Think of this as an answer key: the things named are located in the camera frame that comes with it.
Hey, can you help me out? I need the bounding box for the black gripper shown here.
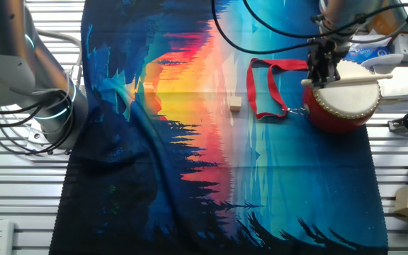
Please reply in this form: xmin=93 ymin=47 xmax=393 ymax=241
xmin=307 ymin=35 xmax=351 ymax=89

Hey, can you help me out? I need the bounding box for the wooden drumstick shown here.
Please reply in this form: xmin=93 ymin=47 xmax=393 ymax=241
xmin=300 ymin=72 xmax=395 ymax=87

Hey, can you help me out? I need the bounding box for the red drum with white skin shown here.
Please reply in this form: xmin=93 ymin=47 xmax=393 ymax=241
xmin=302 ymin=59 xmax=383 ymax=135

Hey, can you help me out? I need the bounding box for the blue tissue packet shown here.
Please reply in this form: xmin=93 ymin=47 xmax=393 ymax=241
xmin=344 ymin=45 xmax=391 ymax=64

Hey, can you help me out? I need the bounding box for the grey metal plate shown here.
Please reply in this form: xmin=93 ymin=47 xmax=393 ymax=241
xmin=379 ymin=65 xmax=408 ymax=101

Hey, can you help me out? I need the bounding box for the cardboard box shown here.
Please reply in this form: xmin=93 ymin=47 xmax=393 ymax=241
xmin=366 ymin=0 xmax=408 ymax=36

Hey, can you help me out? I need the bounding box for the small wooden cube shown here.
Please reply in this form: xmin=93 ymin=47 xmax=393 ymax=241
xmin=228 ymin=95 xmax=243 ymax=113

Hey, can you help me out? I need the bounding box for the colourful sunset landscape cloth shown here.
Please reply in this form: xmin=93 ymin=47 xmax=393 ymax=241
xmin=49 ymin=0 xmax=389 ymax=255

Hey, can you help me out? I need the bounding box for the red drum strap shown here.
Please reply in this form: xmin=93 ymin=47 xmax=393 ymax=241
xmin=245 ymin=57 xmax=310 ymax=120

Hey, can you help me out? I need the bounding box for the black camera cable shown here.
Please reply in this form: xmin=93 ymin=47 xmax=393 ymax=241
xmin=242 ymin=0 xmax=408 ymax=39

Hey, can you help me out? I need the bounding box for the thick grey cable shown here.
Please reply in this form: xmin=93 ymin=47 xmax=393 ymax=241
xmin=36 ymin=29 xmax=84 ymax=89

